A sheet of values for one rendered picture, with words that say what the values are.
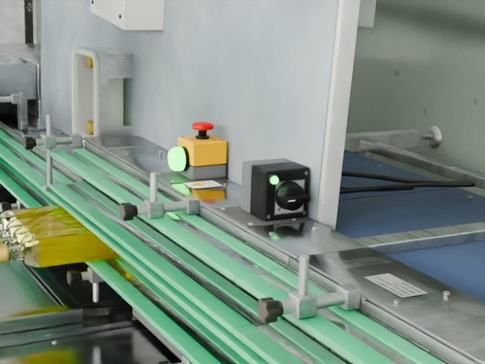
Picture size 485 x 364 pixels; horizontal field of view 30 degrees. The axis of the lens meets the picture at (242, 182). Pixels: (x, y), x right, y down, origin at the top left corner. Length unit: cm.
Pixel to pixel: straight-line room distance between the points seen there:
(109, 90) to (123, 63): 7
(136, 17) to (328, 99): 64
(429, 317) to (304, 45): 53
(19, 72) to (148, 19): 101
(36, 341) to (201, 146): 48
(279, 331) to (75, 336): 65
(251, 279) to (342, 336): 21
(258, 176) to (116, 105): 76
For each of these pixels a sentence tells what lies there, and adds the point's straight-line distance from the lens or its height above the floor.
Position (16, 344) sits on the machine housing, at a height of 112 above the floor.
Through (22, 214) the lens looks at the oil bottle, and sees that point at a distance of 190.
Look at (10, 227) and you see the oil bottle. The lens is 185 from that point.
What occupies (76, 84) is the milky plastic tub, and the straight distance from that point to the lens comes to 222.
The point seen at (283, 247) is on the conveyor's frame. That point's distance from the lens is 127.
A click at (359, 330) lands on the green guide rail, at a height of 91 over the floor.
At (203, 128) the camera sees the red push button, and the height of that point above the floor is 80.
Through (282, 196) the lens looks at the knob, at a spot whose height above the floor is 81.
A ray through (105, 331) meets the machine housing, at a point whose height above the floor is 95.
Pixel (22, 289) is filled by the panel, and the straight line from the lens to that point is 193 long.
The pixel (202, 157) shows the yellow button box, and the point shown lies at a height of 81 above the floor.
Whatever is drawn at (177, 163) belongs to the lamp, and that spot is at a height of 85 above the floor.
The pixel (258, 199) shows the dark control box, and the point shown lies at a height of 84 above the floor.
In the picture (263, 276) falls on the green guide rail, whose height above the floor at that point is 93.
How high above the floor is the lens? 149
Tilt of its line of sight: 27 degrees down
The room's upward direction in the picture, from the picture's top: 95 degrees counter-clockwise
